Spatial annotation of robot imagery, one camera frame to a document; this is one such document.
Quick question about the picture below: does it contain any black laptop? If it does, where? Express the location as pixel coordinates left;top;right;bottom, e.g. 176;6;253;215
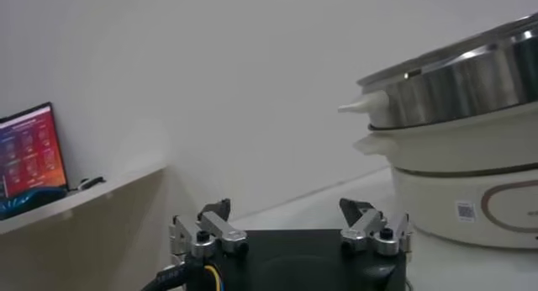
0;102;69;202

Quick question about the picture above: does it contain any blue computer mouse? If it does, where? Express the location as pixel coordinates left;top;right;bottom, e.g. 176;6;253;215
0;186;68;221

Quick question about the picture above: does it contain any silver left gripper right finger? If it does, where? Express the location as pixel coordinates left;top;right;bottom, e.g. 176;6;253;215
339;198;413;257

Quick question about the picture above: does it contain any white electric cooker base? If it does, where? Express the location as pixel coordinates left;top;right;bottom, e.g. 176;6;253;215
352;103;538;251

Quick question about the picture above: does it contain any stainless steel steamer basket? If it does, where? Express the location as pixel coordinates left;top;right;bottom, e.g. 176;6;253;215
338;13;538;130

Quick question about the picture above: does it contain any white side table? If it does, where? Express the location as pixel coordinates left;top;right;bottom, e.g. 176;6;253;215
0;164;167;291

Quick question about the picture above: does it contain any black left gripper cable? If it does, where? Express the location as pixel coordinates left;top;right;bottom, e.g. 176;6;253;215
140;262;190;291

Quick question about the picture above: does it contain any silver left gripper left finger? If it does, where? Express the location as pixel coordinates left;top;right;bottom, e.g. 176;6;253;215
169;198;249;265

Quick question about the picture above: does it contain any small black device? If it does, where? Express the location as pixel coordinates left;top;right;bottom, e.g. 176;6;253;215
77;176;106;192

